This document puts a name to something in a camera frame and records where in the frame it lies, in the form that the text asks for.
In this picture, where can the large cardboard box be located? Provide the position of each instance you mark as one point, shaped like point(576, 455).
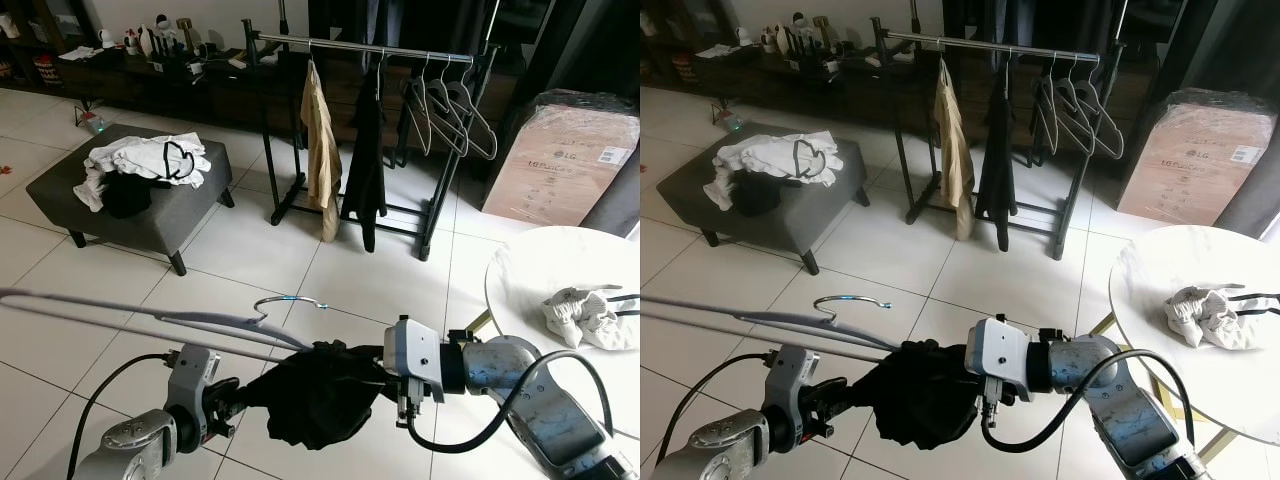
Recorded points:
point(555, 165)
point(1195, 165)

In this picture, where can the black clothes rack silver rail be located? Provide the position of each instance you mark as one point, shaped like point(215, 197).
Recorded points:
point(985, 45)
point(350, 48)

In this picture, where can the round white marble table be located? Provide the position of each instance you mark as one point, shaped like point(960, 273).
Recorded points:
point(1190, 260)
point(560, 260)

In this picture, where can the dark grey sofa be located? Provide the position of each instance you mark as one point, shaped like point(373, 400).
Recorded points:
point(1250, 205)
point(618, 205)

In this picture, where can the dark wooden shelf unit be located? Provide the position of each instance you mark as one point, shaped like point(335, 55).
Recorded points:
point(25, 30)
point(665, 30)

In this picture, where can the striped woven basket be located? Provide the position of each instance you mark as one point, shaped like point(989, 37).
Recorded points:
point(683, 68)
point(46, 70)

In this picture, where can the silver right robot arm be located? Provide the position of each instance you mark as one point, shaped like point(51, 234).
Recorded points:
point(510, 370)
point(1100, 375)

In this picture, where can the grey upholstered ottoman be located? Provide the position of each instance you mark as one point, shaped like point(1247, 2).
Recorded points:
point(790, 218)
point(160, 218)

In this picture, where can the white garment black collar trim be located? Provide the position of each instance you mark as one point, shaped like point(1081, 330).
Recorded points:
point(770, 160)
point(130, 160)

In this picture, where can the white paper sheet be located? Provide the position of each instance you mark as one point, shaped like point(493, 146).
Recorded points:
point(78, 54)
point(715, 52)

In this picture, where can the dark wooden low cabinet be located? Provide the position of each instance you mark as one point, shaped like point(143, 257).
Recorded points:
point(800, 90)
point(160, 90)

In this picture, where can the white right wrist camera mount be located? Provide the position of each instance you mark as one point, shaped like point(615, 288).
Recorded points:
point(415, 350)
point(998, 350)

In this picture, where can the white garment grey knit cuffs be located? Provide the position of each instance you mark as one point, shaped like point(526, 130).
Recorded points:
point(585, 315)
point(1215, 315)

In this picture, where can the beige trousers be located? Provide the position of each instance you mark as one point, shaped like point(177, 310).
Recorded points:
point(953, 160)
point(320, 160)

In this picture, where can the black glossy coat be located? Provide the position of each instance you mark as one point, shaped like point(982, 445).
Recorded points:
point(440, 20)
point(1070, 20)

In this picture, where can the grey clothes hanger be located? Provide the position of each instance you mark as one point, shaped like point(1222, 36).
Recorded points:
point(1063, 150)
point(1119, 152)
point(1094, 152)
point(435, 150)
point(492, 152)
point(215, 318)
point(466, 152)
point(800, 318)

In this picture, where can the black trousers white print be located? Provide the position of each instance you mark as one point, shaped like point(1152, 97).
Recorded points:
point(997, 175)
point(365, 175)

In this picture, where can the white bottle dark cap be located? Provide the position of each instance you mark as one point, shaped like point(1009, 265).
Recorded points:
point(797, 33)
point(163, 35)

